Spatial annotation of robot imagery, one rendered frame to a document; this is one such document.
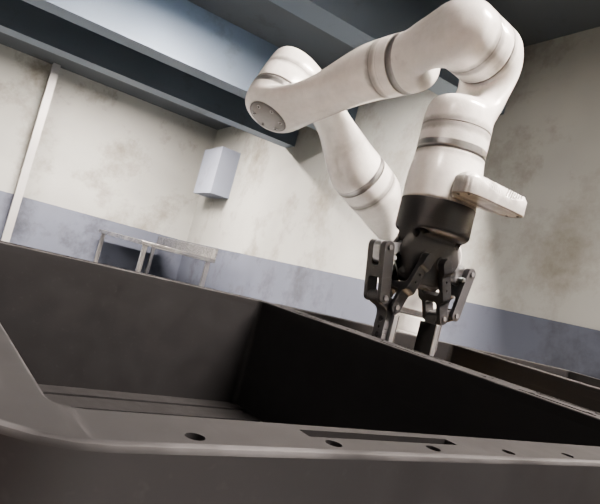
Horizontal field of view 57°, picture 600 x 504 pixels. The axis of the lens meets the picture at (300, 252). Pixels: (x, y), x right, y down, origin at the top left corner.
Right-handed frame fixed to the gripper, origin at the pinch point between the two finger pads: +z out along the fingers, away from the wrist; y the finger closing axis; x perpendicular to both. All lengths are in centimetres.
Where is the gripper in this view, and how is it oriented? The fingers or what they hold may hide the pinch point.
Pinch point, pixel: (405, 340)
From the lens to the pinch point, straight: 57.3
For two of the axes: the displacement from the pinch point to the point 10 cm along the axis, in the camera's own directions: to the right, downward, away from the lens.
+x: 5.6, 1.0, -8.2
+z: -2.5, 9.7, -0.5
